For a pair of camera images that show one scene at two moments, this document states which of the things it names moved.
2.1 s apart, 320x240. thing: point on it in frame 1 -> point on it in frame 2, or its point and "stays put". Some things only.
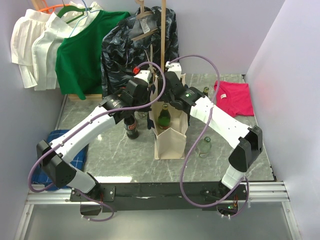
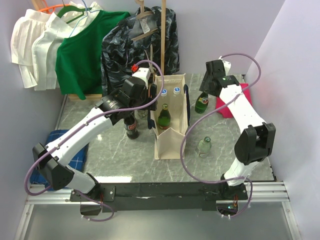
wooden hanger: [141, 14] stays put
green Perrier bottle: [164, 118] stays put
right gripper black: [180, 82] -> [204, 86]
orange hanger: [47, 9] stays put
